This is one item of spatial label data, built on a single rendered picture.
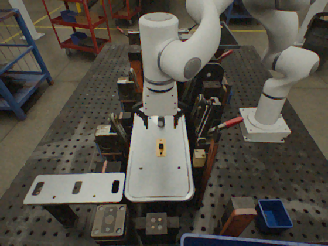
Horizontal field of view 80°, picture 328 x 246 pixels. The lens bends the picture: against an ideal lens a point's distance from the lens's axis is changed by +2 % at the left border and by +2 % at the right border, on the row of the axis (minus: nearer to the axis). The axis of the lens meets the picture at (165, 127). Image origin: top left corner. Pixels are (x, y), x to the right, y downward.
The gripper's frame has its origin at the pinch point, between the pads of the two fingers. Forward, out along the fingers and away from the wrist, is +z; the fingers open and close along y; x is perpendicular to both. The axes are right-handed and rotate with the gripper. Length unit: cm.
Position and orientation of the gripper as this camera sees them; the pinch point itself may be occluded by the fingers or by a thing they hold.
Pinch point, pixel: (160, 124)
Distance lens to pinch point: 63.4
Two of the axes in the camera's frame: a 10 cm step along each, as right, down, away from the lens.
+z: 0.0, 7.1, 7.1
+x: 0.2, 7.1, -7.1
